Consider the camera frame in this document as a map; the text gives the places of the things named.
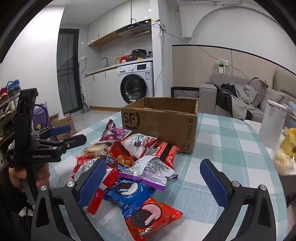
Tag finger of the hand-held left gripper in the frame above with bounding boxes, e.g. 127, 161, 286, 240
34, 125, 72, 139
39, 134, 87, 150

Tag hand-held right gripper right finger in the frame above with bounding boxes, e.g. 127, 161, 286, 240
199, 159, 277, 241

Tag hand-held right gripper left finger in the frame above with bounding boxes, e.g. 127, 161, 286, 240
30, 159, 107, 241

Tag red and white packet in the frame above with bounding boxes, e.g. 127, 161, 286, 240
73, 156, 121, 215

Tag clear wafer biscuit packet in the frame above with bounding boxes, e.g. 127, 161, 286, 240
83, 140, 116, 156

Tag blue cookie packet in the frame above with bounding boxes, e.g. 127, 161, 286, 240
103, 177, 156, 218

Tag red crisp bag blue label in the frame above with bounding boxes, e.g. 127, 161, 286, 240
105, 141, 137, 173

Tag purple snack bag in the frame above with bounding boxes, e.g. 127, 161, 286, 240
99, 119, 132, 142

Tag red snack bar packet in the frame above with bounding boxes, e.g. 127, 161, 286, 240
165, 146, 182, 169
153, 142, 172, 163

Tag grey purple-edged snack packet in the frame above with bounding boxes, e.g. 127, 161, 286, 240
120, 155, 179, 192

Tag white red-edged noodle snack bag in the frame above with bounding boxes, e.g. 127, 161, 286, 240
121, 133, 159, 160

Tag red cookie packet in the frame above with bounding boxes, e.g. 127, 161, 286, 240
125, 198, 183, 241

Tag brown cardboard box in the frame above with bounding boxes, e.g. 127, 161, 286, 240
121, 97, 199, 154

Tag person's left forearm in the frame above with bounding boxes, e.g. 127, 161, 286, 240
0, 173, 33, 241

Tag person's left hand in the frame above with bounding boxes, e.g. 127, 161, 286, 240
9, 162, 50, 192

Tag open cardboard box with print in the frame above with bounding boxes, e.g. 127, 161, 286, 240
50, 113, 77, 141

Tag shoe rack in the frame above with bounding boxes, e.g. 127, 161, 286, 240
0, 80, 21, 149

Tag floor mop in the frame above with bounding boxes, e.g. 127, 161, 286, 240
80, 94, 90, 114

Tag teal checked tablecloth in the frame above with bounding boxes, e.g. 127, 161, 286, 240
46, 111, 286, 241

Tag blue shoes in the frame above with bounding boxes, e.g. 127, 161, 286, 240
6, 80, 21, 93

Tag white kitchen counter cabinet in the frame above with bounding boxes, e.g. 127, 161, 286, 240
84, 67, 121, 109

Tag dark glass door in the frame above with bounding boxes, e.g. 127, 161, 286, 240
57, 28, 84, 114

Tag clear plastic bag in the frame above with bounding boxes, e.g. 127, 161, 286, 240
274, 148, 295, 175

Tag white electric kettle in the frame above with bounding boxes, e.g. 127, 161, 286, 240
258, 100, 294, 149

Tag grey sofa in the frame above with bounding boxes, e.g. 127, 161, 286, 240
199, 70, 296, 123

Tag white washing machine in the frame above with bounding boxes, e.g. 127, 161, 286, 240
117, 61, 154, 105

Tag yellow plastic bag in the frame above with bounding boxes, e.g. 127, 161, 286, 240
281, 127, 296, 161

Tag pile of clothes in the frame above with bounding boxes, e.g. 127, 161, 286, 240
216, 82, 257, 121

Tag black pressure cooker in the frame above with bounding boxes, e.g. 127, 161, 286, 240
131, 49, 147, 61

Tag white upper kitchen cabinets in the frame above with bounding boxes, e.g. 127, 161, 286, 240
87, 0, 133, 47

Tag black range hood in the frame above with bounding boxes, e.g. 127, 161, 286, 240
116, 19, 152, 37

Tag white router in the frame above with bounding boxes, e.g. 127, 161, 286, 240
151, 20, 167, 32

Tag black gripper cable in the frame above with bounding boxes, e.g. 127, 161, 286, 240
35, 104, 51, 130

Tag white wall control panel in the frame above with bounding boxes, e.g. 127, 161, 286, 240
217, 59, 229, 73

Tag black wall cable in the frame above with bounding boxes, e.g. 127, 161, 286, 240
159, 23, 249, 84

